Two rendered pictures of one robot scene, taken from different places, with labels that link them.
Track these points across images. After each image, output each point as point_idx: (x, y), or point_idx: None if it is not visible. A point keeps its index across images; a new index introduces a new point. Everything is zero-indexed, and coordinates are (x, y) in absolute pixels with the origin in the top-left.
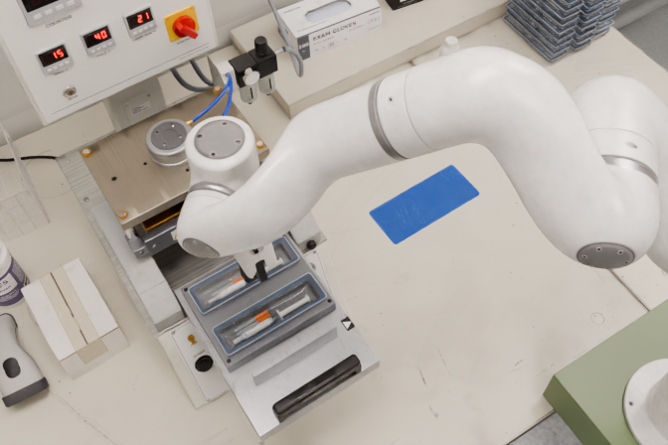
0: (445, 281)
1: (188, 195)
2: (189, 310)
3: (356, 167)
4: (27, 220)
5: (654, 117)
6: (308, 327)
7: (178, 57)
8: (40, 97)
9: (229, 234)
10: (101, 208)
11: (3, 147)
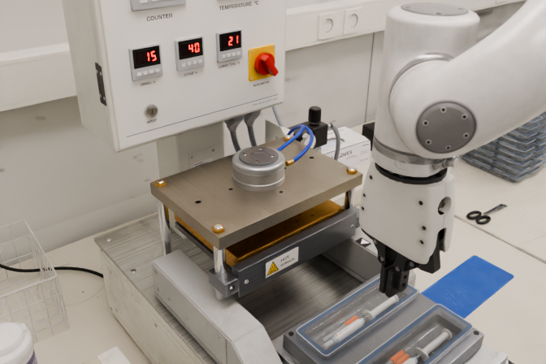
0: (527, 356)
1: (401, 75)
2: (296, 363)
3: None
4: (42, 327)
5: None
6: None
7: (252, 101)
8: (120, 110)
9: (511, 75)
10: (165, 259)
11: (18, 264)
